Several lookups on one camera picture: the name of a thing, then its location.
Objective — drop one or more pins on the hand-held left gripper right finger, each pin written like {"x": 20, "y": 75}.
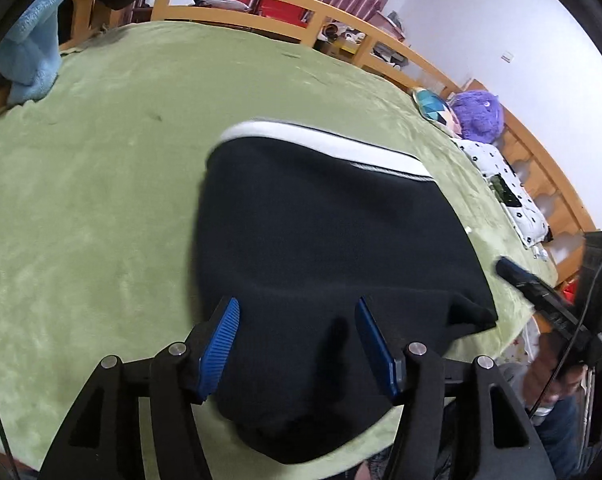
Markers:
{"x": 376, "y": 352}

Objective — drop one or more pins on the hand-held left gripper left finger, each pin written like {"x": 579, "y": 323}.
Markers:
{"x": 221, "y": 345}

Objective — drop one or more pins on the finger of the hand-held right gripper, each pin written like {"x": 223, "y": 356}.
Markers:
{"x": 518, "y": 277}

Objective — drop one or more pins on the black pants with white stripe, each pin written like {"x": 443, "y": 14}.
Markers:
{"x": 331, "y": 235}

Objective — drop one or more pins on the person's right forearm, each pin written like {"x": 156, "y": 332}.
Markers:
{"x": 561, "y": 440}

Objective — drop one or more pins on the person's right hand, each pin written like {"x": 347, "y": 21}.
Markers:
{"x": 553, "y": 385}

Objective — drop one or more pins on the white floral pillow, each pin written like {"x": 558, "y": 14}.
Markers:
{"x": 511, "y": 190}

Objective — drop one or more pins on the purple plush toy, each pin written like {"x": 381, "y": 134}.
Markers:
{"x": 478, "y": 117}

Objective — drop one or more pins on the geometric patterned cushion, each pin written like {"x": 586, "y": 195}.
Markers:
{"x": 436, "y": 107}

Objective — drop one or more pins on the green fleece blanket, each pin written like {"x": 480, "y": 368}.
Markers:
{"x": 106, "y": 185}

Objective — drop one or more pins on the cluttered desk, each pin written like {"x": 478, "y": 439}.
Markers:
{"x": 341, "y": 37}

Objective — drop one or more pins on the light blue towel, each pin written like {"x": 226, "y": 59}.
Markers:
{"x": 31, "y": 50}

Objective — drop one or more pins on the white wall socket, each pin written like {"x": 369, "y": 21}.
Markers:
{"x": 506, "y": 56}

